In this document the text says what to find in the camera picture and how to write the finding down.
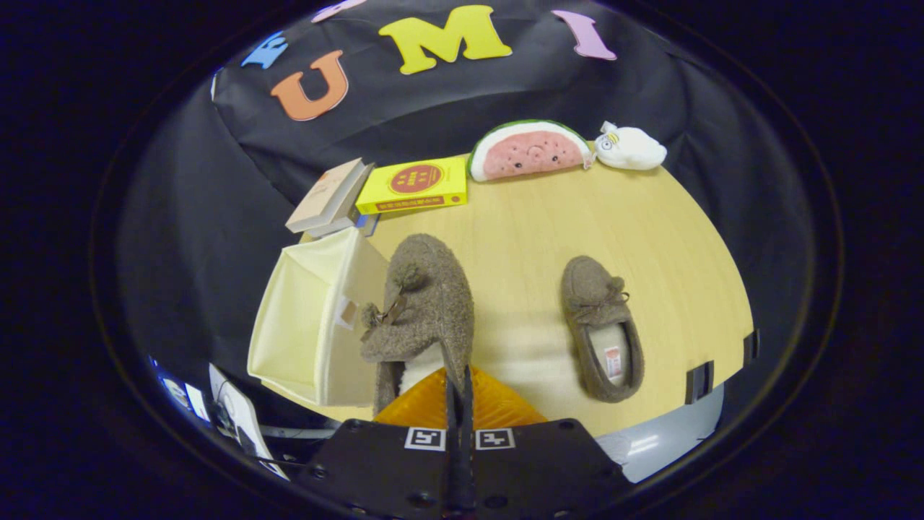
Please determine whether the black backdrop cloth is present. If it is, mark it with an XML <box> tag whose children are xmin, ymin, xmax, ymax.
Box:
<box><xmin>115</xmin><ymin>0</ymin><xmax>816</xmax><ymax>441</ymax></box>

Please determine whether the brown fuzzy slipper shoe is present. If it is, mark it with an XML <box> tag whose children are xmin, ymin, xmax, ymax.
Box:
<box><xmin>561</xmin><ymin>256</ymin><xmax>645</xmax><ymax>404</ymax></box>
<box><xmin>359</xmin><ymin>233</ymin><xmax>476</xmax><ymax>417</ymax></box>

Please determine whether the white plush toy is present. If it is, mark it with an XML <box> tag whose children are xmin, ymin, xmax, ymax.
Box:
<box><xmin>594</xmin><ymin>121</ymin><xmax>668</xmax><ymax>171</ymax></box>

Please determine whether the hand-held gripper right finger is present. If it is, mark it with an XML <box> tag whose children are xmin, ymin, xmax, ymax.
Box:
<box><xmin>461</xmin><ymin>365</ymin><xmax>629</xmax><ymax>518</ymax></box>

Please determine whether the cream fabric storage box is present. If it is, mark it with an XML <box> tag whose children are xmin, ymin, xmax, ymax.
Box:
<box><xmin>247</xmin><ymin>227</ymin><xmax>391</xmax><ymax>407</ymax></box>

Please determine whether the watermelon slice plush toy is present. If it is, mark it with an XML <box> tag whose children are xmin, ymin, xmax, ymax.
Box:
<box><xmin>468</xmin><ymin>120</ymin><xmax>594</xmax><ymax>182</ymax></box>

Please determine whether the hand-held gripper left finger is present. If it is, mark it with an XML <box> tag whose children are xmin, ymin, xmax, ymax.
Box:
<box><xmin>300</xmin><ymin>365</ymin><xmax>463</xmax><ymax>518</ymax></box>

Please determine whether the white plastic device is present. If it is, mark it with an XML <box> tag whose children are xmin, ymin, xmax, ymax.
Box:
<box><xmin>209</xmin><ymin>363</ymin><xmax>289</xmax><ymax>481</ymax></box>

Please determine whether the white book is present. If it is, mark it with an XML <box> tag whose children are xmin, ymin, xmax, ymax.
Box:
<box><xmin>303</xmin><ymin>162</ymin><xmax>375</xmax><ymax>238</ymax></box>

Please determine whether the yellow book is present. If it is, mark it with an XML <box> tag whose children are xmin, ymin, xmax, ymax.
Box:
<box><xmin>355</xmin><ymin>156</ymin><xmax>468</xmax><ymax>215</ymax></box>

